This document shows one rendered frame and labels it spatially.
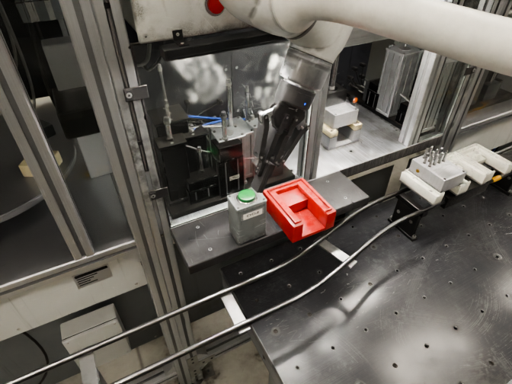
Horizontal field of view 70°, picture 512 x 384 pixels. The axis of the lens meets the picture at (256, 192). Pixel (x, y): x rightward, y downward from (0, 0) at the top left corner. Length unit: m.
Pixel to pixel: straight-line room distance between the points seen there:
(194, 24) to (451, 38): 0.43
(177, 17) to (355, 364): 0.86
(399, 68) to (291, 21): 0.85
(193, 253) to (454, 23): 0.68
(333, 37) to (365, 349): 0.74
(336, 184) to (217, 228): 0.38
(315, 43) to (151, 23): 0.28
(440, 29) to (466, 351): 0.83
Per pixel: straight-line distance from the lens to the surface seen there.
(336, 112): 1.22
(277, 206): 0.92
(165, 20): 0.72
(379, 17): 0.53
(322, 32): 0.68
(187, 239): 0.93
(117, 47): 0.72
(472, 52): 0.54
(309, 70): 0.70
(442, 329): 1.15
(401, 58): 1.38
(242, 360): 1.75
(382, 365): 1.04
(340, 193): 1.07
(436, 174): 1.21
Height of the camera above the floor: 1.58
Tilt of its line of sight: 40 degrees down
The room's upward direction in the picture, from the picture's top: straight up
